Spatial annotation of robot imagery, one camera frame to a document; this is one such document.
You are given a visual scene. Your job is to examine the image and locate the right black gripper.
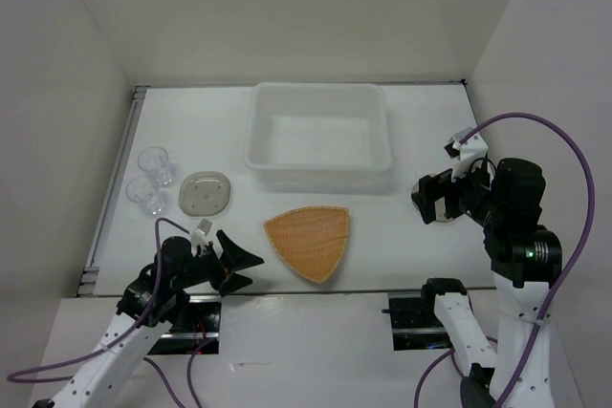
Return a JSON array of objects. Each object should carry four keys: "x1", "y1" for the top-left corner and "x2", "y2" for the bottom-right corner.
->
[{"x1": 410, "y1": 155, "x2": 504, "y2": 225}]

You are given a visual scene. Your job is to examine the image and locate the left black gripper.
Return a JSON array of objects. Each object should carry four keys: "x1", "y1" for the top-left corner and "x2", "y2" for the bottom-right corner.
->
[{"x1": 173, "y1": 229, "x2": 264, "y2": 296}]

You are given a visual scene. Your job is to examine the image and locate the clear square glass plate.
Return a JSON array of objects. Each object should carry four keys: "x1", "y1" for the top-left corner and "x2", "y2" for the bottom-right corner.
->
[{"x1": 178, "y1": 171, "x2": 231, "y2": 217}]

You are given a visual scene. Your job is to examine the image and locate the woven orange triangular basket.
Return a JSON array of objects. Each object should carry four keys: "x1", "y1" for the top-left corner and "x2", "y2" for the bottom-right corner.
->
[{"x1": 263, "y1": 206, "x2": 350, "y2": 284}]

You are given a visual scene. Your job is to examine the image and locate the clear glass cup front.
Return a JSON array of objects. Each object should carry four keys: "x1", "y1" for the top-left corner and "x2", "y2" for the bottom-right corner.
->
[{"x1": 125, "y1": 175, "x2": 165, "y2": 216}]

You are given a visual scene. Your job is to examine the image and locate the clear glass cup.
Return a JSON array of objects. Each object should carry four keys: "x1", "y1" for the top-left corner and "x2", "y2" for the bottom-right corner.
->
[
  {"x1": 125, "y1": 175, "x2": 165, "y2": 216},
  {"x1": 137, "y1": 146, "x2": 175, "y2": 186}
]

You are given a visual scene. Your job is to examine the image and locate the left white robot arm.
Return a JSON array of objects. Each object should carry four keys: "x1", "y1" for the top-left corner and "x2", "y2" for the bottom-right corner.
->
[{"x1": 34, "y1": 230, "x2": 264, "y2": 407}]

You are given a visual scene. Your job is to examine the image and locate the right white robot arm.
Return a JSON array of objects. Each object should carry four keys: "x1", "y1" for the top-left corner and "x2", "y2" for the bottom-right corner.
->
[{"x1": 411, "y1": 159, "x2": 562, "y2": 407}]

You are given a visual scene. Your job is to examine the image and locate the white plastic bin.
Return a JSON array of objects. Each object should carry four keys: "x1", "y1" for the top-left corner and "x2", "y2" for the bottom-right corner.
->
[{"x1": 243, "y1": 82, "x2": 393, "y2": 194}]

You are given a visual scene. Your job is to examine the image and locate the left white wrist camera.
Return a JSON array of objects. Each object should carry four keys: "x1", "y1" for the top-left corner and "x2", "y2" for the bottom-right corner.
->
[{"x1": 190, "y1": 219, "x2": 212, "y2": 249}]

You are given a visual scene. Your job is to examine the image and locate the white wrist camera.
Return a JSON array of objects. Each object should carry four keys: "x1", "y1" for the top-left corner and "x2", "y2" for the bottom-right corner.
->
[
  {"x1": 190, "y1": 219, "x2": 212, "y2": 249},
  {"x1": 445, "y1": 128, "x2": 489, "y2": 182}
]

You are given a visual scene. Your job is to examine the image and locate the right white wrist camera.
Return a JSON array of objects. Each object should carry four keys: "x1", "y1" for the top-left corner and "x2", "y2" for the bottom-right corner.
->
[{"x1": 445, "y1": 128, "x2": 489, "y2": 182}]

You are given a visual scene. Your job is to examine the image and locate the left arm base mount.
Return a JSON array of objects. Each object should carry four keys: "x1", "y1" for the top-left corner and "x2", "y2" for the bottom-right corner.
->
[{"x1": 148, "y1": 296, "x2": 222, "y2": 355}]

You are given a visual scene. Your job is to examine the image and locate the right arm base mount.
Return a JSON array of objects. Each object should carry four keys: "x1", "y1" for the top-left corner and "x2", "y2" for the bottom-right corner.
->
[{"x1": 382, "y1": 290, "x2": 501, "y2": 353}]

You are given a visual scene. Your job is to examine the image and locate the aluminium table edge rail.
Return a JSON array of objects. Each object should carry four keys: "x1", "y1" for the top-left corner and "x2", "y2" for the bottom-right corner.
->
[{"x1": 76, "y1": 85, "x2": 149, "y2": 297}]

